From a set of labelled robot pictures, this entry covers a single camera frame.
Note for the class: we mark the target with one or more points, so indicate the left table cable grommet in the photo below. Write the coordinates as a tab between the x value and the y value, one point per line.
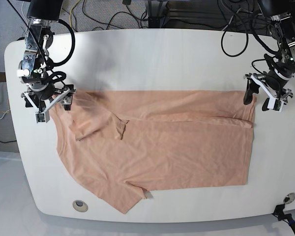
80	206

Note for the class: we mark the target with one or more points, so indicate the right table cable grommet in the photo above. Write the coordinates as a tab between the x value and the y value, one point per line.
289	198

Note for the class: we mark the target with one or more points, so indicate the black clamp with cable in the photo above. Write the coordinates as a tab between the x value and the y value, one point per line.
280	215

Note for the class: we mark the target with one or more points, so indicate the peach pink T-shirt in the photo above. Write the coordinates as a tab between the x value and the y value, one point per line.
120	144

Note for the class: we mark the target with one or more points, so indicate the table cable grommet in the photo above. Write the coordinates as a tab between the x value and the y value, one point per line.
289	198
80	206

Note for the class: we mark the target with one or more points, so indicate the black metal frame post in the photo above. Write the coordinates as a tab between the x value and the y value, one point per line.
157	11

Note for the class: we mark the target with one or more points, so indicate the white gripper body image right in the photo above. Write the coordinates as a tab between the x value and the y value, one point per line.
274	89

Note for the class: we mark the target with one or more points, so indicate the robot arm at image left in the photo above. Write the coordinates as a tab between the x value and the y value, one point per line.
36	67

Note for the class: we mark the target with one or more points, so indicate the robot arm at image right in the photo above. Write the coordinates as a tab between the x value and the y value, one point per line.
281	63

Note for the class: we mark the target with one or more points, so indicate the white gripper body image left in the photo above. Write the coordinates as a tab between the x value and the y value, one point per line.
44	98

